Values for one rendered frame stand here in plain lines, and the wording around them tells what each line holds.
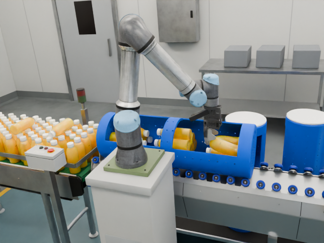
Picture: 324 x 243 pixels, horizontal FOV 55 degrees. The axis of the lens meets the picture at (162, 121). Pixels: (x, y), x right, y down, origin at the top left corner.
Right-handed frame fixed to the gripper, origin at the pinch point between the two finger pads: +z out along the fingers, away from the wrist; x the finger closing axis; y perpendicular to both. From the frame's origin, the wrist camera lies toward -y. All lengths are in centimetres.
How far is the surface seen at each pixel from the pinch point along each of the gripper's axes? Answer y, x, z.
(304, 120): 50, 68, 12
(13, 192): -226, 53, 119
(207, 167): 2.0, -7.8, 11.3
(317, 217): 56, -8, 29
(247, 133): 20.4, -0.7, -6.7
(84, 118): -106, 40, 14
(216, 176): 6.5, -4.8, 18.2
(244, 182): 20.8, -5.5, 18.8
